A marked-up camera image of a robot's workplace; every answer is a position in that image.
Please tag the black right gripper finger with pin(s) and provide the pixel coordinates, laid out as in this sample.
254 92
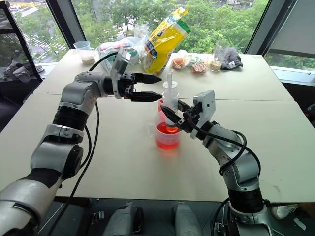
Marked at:
184 106
172 115

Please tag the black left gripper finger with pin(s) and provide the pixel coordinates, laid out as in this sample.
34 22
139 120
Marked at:
147 79
147 96

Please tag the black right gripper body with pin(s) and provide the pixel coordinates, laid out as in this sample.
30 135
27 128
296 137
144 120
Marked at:
189 120

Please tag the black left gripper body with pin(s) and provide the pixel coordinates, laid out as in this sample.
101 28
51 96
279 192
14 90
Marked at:
128 79

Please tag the clear plastic syringe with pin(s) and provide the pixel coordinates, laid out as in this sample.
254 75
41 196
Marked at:
170 98

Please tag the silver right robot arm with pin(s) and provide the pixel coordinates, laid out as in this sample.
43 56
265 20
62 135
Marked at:
243 169

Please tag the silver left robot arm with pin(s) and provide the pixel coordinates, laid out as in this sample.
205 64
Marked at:
73 93

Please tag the small cup with red liquid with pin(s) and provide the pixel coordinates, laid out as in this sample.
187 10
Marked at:
160 104

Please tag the large cup with red liquid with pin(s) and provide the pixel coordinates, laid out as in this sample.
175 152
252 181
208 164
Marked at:
167 141

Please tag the clear measuring cup with grains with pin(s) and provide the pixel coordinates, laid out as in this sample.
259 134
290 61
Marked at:
85 52

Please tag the toy burger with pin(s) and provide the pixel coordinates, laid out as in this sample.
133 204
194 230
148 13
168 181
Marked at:
178 63

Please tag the clear bag with packages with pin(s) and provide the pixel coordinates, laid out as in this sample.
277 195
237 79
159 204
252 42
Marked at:
110 49

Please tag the yellow plastic bag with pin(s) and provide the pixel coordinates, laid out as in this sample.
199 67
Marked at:
162 44

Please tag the wrapped meat toy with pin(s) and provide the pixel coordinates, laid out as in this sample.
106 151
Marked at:
198 68

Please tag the crumpled clear plastic wrap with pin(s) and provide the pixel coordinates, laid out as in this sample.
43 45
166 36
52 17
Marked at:
195 59

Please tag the tall clear glass with grains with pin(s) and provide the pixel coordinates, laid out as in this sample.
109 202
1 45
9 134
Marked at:
217 59

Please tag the dark grey cloth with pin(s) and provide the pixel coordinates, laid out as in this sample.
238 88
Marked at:
233 60

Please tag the grey robot leg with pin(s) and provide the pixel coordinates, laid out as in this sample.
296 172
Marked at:
123 218
185 218

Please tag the grey device on ledge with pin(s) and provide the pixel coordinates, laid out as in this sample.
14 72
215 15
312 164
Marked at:
17 71

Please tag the white shoe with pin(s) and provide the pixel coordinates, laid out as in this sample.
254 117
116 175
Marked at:
285 211

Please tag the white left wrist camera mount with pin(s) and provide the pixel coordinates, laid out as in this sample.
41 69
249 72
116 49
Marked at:
119 65

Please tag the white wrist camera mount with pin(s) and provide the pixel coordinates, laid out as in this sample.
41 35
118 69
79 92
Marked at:
119 65
208 105

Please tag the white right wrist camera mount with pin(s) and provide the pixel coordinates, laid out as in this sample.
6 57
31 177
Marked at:
208 105

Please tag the black metal frame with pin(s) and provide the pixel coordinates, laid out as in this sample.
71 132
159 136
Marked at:
22 39

